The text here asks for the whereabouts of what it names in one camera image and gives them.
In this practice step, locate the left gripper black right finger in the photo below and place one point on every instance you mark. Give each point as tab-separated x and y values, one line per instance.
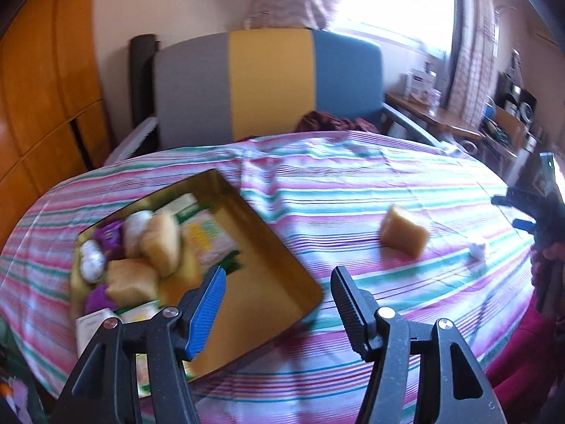
356	308

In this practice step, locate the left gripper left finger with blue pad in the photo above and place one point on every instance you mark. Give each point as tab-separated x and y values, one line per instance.
199	309

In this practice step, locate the green cracker packet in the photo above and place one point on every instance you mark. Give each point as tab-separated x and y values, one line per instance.
211	244

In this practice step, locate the yellow sponge cake piece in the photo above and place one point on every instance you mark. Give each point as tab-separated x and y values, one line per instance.
405	231

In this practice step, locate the small green box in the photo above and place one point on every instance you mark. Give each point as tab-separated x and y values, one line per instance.
182	207

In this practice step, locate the brown paper box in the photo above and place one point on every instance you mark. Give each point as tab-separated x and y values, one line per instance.
87	326

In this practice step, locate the white purple snack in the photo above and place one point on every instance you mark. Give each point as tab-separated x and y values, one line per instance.
92	262

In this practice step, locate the right hand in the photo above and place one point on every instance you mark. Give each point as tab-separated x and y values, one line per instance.
541	261

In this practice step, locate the striped tablecloth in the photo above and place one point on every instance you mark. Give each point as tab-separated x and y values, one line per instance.
325	195

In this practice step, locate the wooden side desk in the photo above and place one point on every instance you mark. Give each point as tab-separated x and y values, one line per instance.
438	119

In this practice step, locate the white carton box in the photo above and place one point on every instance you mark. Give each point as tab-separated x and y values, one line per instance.
419	86

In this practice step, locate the dark red cloth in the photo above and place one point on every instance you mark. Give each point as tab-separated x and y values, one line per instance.
322	121

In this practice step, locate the grey yellow blue chair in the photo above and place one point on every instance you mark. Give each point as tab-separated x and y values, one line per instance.
226	87

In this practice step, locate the orange wooden wardrobe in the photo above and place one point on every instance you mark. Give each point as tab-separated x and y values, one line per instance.
53	119

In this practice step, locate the black rolled mat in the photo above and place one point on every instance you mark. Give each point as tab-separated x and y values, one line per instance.
141	51

